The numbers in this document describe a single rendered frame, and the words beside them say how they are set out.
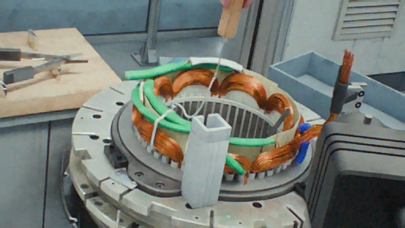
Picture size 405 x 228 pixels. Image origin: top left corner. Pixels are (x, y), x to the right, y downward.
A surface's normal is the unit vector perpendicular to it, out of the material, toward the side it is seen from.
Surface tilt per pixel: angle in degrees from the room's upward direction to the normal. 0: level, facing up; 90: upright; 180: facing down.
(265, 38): 90
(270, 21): 90
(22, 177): 90
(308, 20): 90
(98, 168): 0
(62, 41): 0
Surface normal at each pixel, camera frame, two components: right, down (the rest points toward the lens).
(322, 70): -0.67, 0.27
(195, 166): -0.87, 0.12
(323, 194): -0.99, -0.11
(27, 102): 0.48, 0.49
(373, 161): 0.15, -0.86
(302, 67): 0.73, 0.43
